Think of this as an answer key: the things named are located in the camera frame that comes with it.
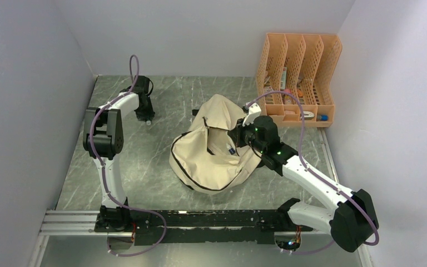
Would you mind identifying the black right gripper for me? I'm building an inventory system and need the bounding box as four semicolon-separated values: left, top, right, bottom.
228;116;266;154

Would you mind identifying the beige canvas backpack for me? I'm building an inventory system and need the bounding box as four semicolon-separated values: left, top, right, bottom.
169;94;261;195

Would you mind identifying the small blue white tube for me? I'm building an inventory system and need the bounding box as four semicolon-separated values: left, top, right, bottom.
226;144;236;155

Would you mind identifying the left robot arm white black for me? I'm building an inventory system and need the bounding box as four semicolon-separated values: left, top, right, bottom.
83;76;155;231

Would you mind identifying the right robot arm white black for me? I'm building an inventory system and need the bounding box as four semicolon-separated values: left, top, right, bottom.
228;116;379;253

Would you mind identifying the white stapler in organizer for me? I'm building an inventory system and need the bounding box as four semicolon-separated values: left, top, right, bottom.
300;111;315;120

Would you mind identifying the blue cap item in organizer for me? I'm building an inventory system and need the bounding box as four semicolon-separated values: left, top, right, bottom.
316;115;329;121

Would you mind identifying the green white packet in organizer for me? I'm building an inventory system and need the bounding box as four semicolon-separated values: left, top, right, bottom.
280;66;287;91

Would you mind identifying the orange plastic file organizer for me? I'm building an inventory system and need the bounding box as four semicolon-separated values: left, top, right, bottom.
256;33;342;128

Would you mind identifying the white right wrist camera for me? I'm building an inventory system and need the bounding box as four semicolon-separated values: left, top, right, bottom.
242;102;261;127

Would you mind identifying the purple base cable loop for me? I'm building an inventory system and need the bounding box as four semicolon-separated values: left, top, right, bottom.
106;217;167;258

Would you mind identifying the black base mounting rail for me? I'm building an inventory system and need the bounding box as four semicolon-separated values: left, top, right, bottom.
93;209;312;246

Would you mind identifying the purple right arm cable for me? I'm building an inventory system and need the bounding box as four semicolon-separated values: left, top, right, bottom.
245;90;380;256

